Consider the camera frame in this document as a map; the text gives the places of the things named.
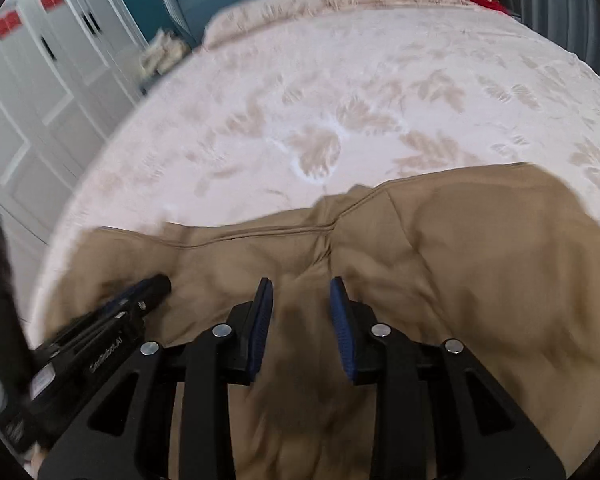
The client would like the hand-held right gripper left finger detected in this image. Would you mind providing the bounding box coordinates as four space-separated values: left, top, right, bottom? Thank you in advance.
37 277 274 480

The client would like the bed with floral bedspread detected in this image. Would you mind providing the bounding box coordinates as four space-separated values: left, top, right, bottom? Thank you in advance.
25 0 600 461

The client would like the white panelled wardrobe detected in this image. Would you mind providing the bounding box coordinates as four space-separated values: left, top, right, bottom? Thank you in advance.
0 0 149 247

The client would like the pile of folded cream cloth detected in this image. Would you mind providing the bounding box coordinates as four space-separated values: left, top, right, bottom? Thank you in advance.
140 29 192 80

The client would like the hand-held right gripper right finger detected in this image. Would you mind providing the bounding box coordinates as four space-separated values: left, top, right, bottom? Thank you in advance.
329 276 566 480

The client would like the grey pleated curtain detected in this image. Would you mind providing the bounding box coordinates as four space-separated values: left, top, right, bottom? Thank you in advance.
495 0 600 92

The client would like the tan quilted down jacket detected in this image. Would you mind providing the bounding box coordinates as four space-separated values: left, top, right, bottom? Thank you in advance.
42 162 600 480

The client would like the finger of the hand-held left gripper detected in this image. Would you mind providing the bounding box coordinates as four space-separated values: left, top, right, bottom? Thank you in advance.
92 273 172 322

